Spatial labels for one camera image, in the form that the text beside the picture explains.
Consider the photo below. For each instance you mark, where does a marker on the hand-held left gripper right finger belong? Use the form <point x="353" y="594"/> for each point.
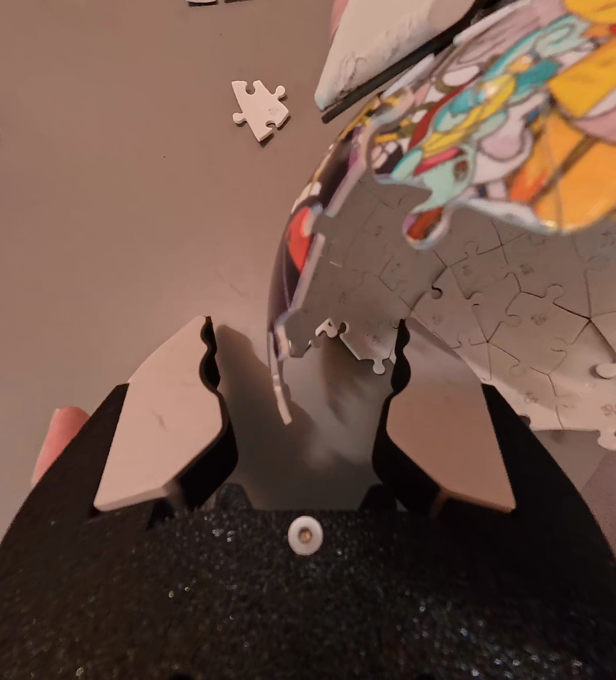
<point x="446" y="425"/>

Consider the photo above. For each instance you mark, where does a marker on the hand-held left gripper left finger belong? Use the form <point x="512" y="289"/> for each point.
<point x="164" y="419"/>

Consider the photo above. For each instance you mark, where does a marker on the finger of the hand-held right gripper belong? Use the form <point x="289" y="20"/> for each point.
<point x="387" y="42"/>

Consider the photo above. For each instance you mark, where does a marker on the colourful cartoon puzzle ball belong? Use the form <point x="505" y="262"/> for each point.
<point x="499" y="297"/>

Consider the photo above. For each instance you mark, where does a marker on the loose white puzzle piece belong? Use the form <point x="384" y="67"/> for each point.
<point x="261" y="109"/>

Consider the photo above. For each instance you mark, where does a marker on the person's left hand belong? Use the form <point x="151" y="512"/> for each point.
<point x="61" y="441"/>

